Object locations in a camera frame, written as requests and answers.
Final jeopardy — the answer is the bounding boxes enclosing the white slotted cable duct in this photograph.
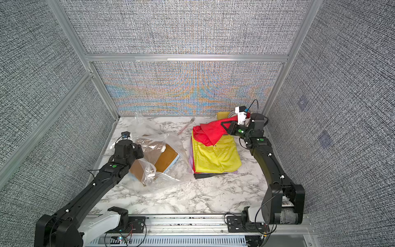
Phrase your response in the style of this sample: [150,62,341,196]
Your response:
[87,235,247,247]

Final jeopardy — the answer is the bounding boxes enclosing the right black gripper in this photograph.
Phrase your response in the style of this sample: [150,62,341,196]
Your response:
[222,121,254,142]

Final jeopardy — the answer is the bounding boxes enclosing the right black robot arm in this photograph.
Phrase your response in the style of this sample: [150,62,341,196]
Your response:
[221,113,305,225]

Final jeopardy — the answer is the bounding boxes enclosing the light blue trousers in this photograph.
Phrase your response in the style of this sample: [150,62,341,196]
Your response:
[129,153,180,185]

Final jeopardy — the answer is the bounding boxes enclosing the yellow plastic tray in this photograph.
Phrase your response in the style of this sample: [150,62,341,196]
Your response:
[217,112,230,120]

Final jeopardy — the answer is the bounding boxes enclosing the red textured garment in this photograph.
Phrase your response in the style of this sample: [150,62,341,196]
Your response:
[192,116,238,146]

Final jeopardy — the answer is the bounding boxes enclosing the aluminium front rail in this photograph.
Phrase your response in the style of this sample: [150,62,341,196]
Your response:
[55,213,315,237]

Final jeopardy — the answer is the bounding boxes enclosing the black trousers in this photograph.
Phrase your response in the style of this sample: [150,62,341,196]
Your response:
[194,173,226,179]

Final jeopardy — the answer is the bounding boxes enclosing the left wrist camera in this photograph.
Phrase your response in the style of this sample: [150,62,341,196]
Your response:
[121,131,131,140]

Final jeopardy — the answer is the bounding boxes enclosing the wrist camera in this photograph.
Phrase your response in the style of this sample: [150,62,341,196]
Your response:
[235,106,248,125]
[121,131,131,140]

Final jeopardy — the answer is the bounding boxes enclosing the mustard brown trousers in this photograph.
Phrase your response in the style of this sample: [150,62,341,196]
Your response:
[129,137,180,183]

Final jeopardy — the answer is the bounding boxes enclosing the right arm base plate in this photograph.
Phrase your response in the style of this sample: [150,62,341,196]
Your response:
[224,214,269,234]

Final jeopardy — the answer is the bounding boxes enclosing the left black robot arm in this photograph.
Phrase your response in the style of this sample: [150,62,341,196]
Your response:
[34,139,144,247]

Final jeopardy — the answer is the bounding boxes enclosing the purple garment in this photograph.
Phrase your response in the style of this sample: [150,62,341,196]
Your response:
[189,147,195,172]

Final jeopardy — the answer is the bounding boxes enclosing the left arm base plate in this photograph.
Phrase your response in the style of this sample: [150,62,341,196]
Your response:
[107,216,147,235]

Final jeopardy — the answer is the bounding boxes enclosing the yellow-green shorts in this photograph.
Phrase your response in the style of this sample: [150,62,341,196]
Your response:
[191,135,242,174]

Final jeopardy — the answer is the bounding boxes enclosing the clear plastic vacuum bag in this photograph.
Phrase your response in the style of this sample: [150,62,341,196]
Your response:
[118,114,194,194]

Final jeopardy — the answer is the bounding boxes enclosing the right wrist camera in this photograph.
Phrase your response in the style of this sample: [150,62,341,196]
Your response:
[235,106,248,125]

